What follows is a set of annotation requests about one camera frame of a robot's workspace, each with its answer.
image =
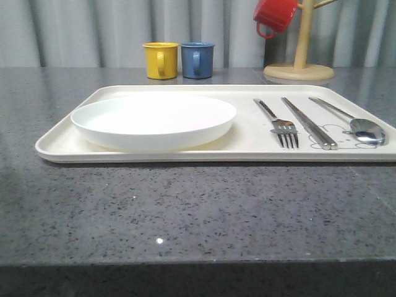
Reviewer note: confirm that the white round plate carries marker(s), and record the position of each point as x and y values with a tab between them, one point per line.
154	122

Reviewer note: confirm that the silver metal fork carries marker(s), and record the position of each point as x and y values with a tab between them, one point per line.
283	129

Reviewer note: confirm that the silver metal chopstick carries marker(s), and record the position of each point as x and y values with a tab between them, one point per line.
321	131
304	123

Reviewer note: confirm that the silver metal spoon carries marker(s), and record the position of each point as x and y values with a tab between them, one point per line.
366	131

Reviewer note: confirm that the cream rabbit serving tray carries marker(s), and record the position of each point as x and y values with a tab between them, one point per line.
249	138

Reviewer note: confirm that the blue enamel mug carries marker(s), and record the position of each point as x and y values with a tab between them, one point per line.
197	60

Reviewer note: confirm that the yellow enamel mug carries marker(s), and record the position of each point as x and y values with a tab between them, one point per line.
161	60

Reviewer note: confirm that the wooden mug tree stand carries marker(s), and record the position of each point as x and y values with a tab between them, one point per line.
301	69

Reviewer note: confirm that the red enamel mug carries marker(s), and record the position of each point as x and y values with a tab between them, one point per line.
274	14

